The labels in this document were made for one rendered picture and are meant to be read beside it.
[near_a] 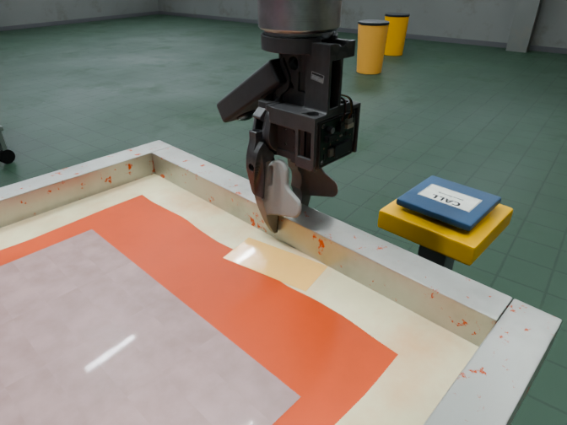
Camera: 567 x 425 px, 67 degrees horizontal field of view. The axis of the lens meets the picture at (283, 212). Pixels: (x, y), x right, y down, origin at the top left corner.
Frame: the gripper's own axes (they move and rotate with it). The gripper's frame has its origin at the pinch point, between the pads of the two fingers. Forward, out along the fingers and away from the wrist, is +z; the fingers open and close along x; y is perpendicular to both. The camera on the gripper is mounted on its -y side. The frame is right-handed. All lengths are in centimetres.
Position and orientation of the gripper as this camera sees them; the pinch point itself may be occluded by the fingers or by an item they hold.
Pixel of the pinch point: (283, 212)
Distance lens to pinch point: 51.0
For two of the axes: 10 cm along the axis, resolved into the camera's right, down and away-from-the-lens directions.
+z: 0.0, 8.7, 5.0
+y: 7.3, 3.4, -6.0
